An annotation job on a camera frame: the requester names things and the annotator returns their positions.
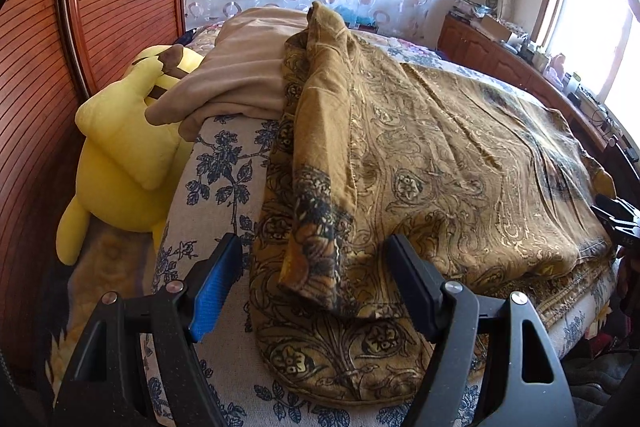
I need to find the mustard gold patterned garment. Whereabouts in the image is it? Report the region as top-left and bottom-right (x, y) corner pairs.
(250, 4), (615, 405)

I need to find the pink bottle on sideboard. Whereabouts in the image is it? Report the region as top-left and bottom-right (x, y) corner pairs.
(544, 53), (565, 88)

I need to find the yellow plush toy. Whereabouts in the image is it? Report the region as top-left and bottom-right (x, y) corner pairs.
(55, 44), (203, 265)

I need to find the cardboard box on sideboard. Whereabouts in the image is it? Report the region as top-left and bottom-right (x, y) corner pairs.
(477, 15), (514, 42)

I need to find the brown wooden sideboard cabinet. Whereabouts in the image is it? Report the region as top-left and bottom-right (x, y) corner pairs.
(437, 13), (608, 159)

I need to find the white blue floral sheet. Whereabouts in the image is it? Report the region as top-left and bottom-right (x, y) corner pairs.
(153, 61), (618, 426)

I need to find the pink floral bed quilt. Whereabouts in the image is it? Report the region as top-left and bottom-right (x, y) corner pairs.
(186, 22), (444, 68)

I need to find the blue item at bedhead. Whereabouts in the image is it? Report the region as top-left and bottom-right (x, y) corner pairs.
(336, 6), (378, 32)

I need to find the beige folded garment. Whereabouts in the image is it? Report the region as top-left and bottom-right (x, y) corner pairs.
(145, 8), (307, 142)

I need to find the brown wooden wardrobe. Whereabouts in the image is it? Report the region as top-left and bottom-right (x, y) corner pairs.
(1, 0), (184, 387)

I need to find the window with wooden frame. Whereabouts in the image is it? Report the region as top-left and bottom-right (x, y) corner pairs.
(540, 0), (639, 124)

